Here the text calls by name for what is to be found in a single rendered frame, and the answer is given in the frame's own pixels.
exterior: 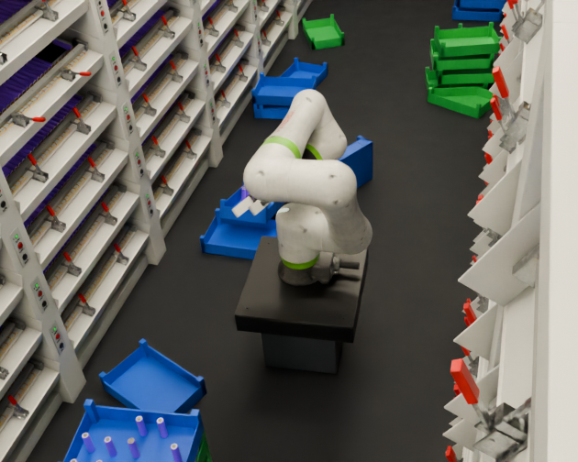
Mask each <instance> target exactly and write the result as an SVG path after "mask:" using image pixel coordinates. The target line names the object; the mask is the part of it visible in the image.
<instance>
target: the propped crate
mask: <svg viewBox="0 0 578 462"><path fill-rule="evenodd" d="M239 203H241V188H239V189H238V190H237V191H236V192H235V193H234V194H232V195H231V196H230V197H229V198H228V199H227V200H226V199H221V200H220V218H223V219H230V220H238V221H245V222H252V223H260V224H267V223H268V222H269V220H270V219H271V218H272V217H273V216H274V215H275V214H276V212H277V211H278V210H279V209H280V208H281V207H282V206H283V204H284V203H281V202H271V203H270V204H269V205H267V206H266V207H265V208H264V209H262V210H261V211H260V212H259V213H257V214H256V215H253V214H252V213H251V211H250V209H248V210H247V211H246V212H245V213H243V214H242V215H241V216H239V217H236V216H235V215H234V213H233V212H232V211H231V210H232V209H233V208H234V207H235V206H237V205H238V204H239Z"/></svg>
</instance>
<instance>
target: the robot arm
mask: <svg viewBox="0 0 578 462"><path fill-rule="evenodd" d="M266 139H267V140H266ZM266 139H265V140H266V141H265V140H264V141H265V142H264V143H263V144H262V145H261V147H260V148H259V149H258V150H257V151H256V153H255V154H254V155H253V157H252V158H251V159H250V161H249V163H248V164H247V166H246V168H245V170H244V173H243V181H244V185H245V188H246V190H247V191H248V193H249V195H248V197H247V198H246V199H244V200H243V201H242V202H241V203H239V204H238V205H237V206H235V207H234V208H233V209H232V210H231V211H232V212H233V213H234V215H235V216H236V217H239V216H241V215H242V214H243V213H245V212H246V211H247V210H248V209H250V211H251V213H252V214H253V215H256V214H257V213H259V212H260V211H261V210H262V209H264V208H265V207H266V206H267V205H269V204H270V203H271V202H281V203H288V204H286V205H284V206H283V207H281V208H280V209H279V211H278V212H277V214H276V217H275V221H276V231H277V239H278V247H279V254H280V256H281V261H280V262H279V265H278V273H279V276H280V278H281V279H282V280H283V281H284V282H286V283H288V284H291V285H294V286H306V285H309V284H312V283H314V282H316V281H320V282H321V283H322V284H326V285H328V283H329V282H330V281H331V279H332V276H333V275H334V274H336V275H338V272H337V271H334V270H340V268H343V269H352V270H358V269H359V267H360V263H357V262H348V261H341V259H340V258H336V257H335V254H334V253H340V254H347V255H355V254H358V253H361V252H362V251H363V250H364V249H366V248H367V247H368V246H369V245H370V243H371V241H372V226H371V224H370V222H369V221H368V219H367V218H366V217H365V216H364V215H363V213H362V212H361V209H360V207H359V205H358V201H357V180H356V177H355V174H354V172H353V171H352V169H351V168H350V167H349V166H348V165H347V164H345V163H343V162H341V161H338V159H339V158H341V157H342V156H343V154H344V153H345V151H346V148H347V139H346V137H345V135H344V133H343V132H342V130H341V129H340V127H339V125H338V124H337V122H336V120H335V119H334V117H333V115H332V114H331V112H330V110H329V108H328V104H327V102H326V99H325V98H324V96H323V95H322V94H321V93H320V92H318V91H315V90H311V89H307V90H304V91H301V92H300V93H298V94H297V95H296V96H295V98H294V99H293V102H292V104H291V107H290V109H289V111H288V113H287V114H286V116H285V118H284V119H283V121H282V123H281V124H280V125H279V126H278V127H277V128H276V130H275V131H274V132H273V133H272V134H271V135H270V136H269V137H267V138H266ZM252 197H253V198H254V199H253V198H252ZM323 251H326V252H323ZM332 252H333V253H332Z"/></svg>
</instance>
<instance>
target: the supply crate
mask: <svg viewBox="0 0 578 462"><path fill-rule="evenodd" d="M83 406H84V408H85V414H84V416H83V419H82V421H81V423H80V425H79V427H78V429H77V432H76V434H75V436H74V438H73V440H72V443H71V445H70V448H69V450H68V452H67V454H66V456H65V458H64V460H63V462H70V461H71V460H72V459H77V461H78V462H96V461H97V460H102V461H103V462H174V459H173V456H172V450H171V444H174V443H175V444H177V445H178V447H179V450H180V454H181V457H182V462H195V457H196V454H197V451H198V447H199V445H200V441H201V438H202V434H203V432H204V429H205V428H204V426H203V422H202V418H201V414H200V411H199V410H195V409H192V411H191V414H185V413H176V412H157V411H148V410H138V409H129V408H118V407H109V406H99V405H95V404H94V400H88V399H86V400H85V402H84V405H83ZM138 416H142V418H143V421H144V424H145V426H146V429H147V432H148V433H147V435H146V436H141V435H140V433H139V429H138V426H137V423H136V417H138ZM158 418H163V420H164V422H165V425H166V429H167V432H168V436H167V437H166V438H162V437H161V434H160V430H159V427H158V425H157V422H156V421H157V419H158ZM83 433H88V434H89V435H90V437H91V439H92V442H93V444H94V448H95V451H94V452H93V453H89V452H88V451H87V448H86V446H85V444H84V441H83V439H82V434H83ZM107 436H110V437H111V438H112V441H113V443H114V446H115V448H116V451H117V455H116V456H114V457H111V456H110V455H109V453H108V450H107V448H106V444H105V442H104V439H105V438H106V437H107ZM131 437H132V438H134V439H135V441H136V444H137V447H138V449H139V453H140V456H139V458H134V457H133V456H132V454H131V451H130V449H129V446H128V439H129V438H131Z"/></svg>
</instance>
